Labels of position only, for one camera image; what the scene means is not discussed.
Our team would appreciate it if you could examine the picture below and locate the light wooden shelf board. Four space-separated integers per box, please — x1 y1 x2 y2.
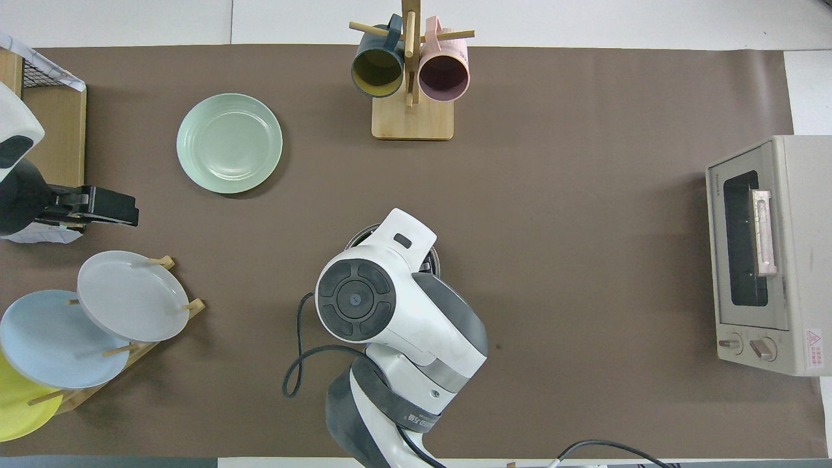
0 49 25 98

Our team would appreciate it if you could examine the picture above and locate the yellow plate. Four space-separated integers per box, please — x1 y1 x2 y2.
0 351 64 443

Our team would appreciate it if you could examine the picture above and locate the dark wooden shelf board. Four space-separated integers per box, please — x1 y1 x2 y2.
19 84 87 229

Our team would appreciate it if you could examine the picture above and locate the beige toaster oven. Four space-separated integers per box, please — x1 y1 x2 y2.
705 135 832 378

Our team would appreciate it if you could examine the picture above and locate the dark teal mug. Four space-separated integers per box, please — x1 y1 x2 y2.
351 14 406 99

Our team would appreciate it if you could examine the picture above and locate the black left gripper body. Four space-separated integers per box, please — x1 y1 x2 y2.
0 159 92 236

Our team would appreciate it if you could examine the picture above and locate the light blue plate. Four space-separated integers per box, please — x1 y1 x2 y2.
0 290 131 390

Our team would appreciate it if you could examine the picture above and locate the grey plate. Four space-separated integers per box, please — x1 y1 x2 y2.
77 250 190 343

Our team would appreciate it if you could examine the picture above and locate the brown table mat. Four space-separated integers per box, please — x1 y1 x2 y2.
0 44 826 459

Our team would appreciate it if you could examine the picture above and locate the wooden plate rack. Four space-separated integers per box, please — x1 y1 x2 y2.
26 255 206 417

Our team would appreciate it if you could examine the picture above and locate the white checked cloth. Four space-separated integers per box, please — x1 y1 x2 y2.
0 221 84 245
0 32 86 93

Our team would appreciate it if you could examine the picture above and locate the glass lid with blue knob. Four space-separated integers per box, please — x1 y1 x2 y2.
345 225 439 279

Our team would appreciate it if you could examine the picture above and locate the mint green plate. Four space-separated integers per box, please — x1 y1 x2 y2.
176 93 284 194

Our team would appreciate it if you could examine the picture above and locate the pink ribbed mug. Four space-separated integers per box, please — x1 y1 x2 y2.
418 16 470 103

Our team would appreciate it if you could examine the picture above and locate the wooden mug tree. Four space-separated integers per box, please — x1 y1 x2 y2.
349 0 475 141

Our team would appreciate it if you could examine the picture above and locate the black wire basket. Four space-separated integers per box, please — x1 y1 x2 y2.
19 52 72 90

